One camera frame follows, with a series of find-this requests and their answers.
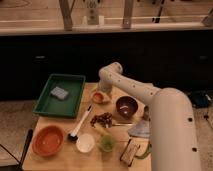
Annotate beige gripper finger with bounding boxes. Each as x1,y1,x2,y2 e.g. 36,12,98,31
103,94,112,103
91,90,100,96

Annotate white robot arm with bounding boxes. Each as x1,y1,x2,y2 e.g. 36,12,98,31
98,62,202,171

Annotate dark brown bowl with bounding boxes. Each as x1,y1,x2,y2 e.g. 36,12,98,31
116,96,138,119

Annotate red orange bowl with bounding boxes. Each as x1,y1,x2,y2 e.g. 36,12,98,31
32,125,64,157

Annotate grey blue sponge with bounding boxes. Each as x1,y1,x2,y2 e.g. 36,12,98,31
51,87,69,100

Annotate small metal cup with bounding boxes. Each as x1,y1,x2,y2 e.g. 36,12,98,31
143,106,150,121

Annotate green plastic tray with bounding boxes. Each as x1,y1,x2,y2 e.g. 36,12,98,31
33,74,86,118

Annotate grey folded cloth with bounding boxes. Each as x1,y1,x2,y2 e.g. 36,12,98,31
128,120,150,138

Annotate green measuring cup yellow handle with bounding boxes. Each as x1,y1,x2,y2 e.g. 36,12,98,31
94,124,116,152

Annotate white handled dish brush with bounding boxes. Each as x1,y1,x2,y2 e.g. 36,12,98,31
68,106,92,141

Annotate black cable on floor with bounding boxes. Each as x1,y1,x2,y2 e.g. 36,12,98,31
202,106,213,131

